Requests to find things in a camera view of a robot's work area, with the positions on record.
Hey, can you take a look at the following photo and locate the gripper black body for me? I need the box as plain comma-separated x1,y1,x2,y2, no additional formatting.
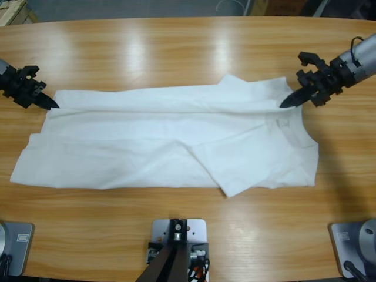
296,58,356,107
0,68,47,109

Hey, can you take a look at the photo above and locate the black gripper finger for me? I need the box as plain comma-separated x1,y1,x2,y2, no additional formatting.
278,85,312,106
35,98,58,111
39,92,61,109
280,91,314,109

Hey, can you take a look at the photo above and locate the white t-shirt with small print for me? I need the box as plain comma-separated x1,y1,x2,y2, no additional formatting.
10,73,320,198

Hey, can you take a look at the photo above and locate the black background equipment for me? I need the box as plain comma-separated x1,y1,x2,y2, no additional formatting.
302,0,376,20

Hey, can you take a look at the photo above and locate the wooden pallet stack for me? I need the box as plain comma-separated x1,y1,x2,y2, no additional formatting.
0,0,38,27

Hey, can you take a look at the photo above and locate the brown cardboard box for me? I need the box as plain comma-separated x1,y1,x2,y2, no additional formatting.
251,0,305,17

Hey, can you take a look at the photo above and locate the white grey mounting plate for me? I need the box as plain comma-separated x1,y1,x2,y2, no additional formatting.
151,217,210,282

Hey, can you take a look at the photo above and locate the black clamp with silver connector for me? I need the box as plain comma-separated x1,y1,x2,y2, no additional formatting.
189,242,210,262
146,241,162,264

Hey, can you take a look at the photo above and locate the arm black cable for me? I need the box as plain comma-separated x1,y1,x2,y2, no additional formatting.
349,35,365,68

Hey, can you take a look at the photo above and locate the arm grey base plate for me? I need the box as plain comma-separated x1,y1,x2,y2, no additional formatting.
328,217,376,278
0,221,35,277

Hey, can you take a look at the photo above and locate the base black cable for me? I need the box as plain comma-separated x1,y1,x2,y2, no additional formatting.
343,260,370,282
0,254,13,277

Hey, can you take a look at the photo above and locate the orange cable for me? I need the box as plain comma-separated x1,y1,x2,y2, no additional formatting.
187,263,211,282

